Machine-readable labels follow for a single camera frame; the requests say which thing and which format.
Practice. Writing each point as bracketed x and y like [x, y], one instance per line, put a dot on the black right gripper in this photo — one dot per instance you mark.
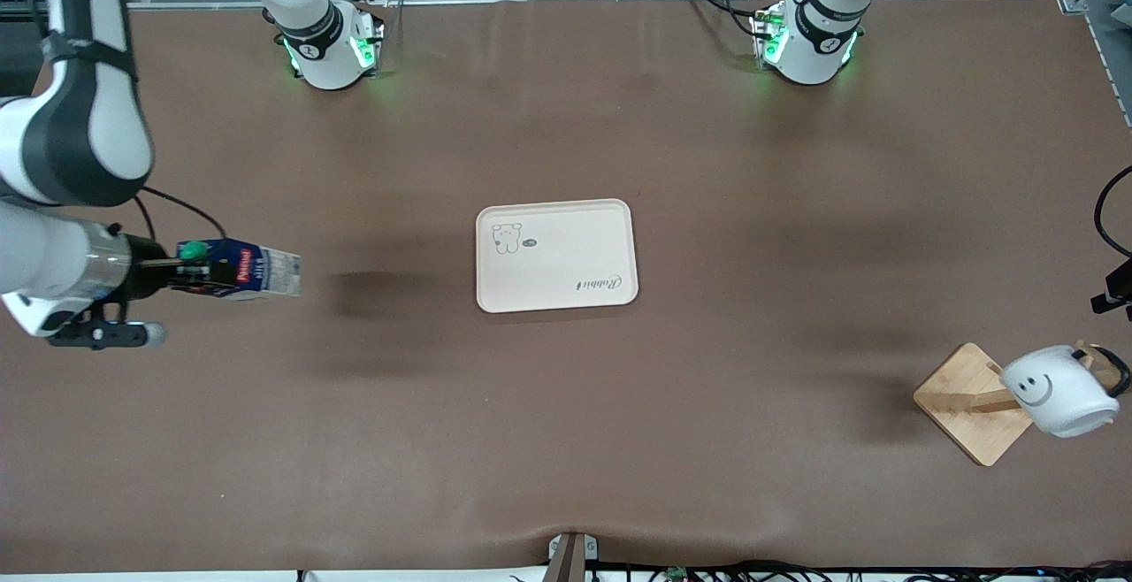
[144, 279]

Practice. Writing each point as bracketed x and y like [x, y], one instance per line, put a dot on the blue milk carton green cap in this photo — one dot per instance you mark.
[265, 272]

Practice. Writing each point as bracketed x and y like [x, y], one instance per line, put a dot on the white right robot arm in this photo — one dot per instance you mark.
[88, 122]

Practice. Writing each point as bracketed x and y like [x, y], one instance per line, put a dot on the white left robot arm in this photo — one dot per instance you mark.
[814, 53]

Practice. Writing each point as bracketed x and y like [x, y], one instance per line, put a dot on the wooden cup rack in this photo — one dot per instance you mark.
[959, 405]

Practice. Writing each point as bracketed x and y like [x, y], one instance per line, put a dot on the cream rectangular tray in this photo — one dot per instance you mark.
[566, 292]

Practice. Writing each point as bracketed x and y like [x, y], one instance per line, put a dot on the small green circuit board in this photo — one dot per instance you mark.
[678, 574]

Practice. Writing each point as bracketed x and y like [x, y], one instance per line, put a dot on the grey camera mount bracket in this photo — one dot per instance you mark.
[570, 555]

